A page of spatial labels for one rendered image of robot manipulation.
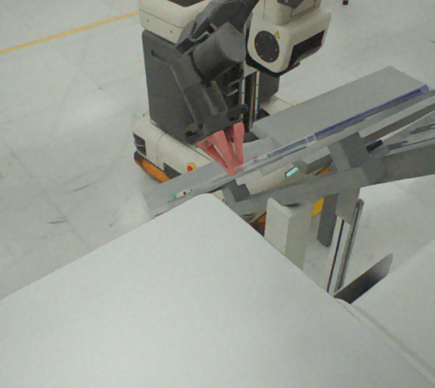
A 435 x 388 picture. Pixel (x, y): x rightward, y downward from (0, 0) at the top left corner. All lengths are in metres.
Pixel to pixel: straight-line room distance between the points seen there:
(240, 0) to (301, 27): 0.78
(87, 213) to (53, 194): 0.20
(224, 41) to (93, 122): 1.92
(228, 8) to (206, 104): 0.17
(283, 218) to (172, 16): 0.96
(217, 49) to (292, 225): 0.35
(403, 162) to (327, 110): 0.53
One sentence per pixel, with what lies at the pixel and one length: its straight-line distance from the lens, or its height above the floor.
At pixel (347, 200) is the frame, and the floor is 0.66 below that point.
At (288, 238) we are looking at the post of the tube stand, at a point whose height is 0.78.
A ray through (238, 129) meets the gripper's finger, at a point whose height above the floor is 1.00.
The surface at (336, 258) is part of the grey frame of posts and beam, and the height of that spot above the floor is 0.44.
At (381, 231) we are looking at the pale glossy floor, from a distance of 2.12.
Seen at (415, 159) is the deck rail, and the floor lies 0.82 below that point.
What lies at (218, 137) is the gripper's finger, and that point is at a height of 1.00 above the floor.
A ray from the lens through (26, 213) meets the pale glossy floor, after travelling 2.22.
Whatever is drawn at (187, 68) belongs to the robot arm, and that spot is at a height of 1.08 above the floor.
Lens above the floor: 1.47
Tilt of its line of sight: 40 degrees down
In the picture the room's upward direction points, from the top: straight up
